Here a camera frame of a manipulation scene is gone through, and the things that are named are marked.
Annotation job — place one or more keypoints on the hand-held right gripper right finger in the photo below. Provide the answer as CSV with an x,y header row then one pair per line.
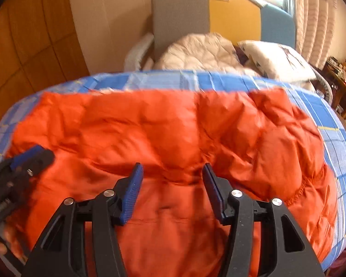
x,y
212,190

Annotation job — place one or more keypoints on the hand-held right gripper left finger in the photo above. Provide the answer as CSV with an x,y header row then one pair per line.
x,y
131,196

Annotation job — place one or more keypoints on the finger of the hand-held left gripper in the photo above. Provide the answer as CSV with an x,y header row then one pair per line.
x,y
28,155
43,160

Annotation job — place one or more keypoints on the orange quilted jacket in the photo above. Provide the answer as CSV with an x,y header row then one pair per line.
x,y
176,132

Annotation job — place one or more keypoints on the wooden panelled wardrobe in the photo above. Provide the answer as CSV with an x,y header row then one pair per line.
x,y
31,40

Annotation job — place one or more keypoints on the bed with blue plaid sheet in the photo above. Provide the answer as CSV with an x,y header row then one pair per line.
x,y
334,150

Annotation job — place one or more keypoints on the beige quilted blanket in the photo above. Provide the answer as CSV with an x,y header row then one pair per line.
x,y
199,52

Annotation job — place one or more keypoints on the white pillow with deer print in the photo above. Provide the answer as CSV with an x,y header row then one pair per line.
x,y
276,60

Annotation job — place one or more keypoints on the wooden desk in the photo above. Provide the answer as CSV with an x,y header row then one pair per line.
x,y
340,75

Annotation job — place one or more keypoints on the grey yellow blue headboard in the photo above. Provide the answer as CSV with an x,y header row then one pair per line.
x,y
178,17

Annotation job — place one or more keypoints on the patterned beige curtain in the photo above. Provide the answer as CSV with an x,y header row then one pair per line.
x,y
314,14

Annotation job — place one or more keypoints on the white bed guard rail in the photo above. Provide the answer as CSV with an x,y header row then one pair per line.
x,y
138,52

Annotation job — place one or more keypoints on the grey bed guard rail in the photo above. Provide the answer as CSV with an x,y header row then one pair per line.
x,y
324,83

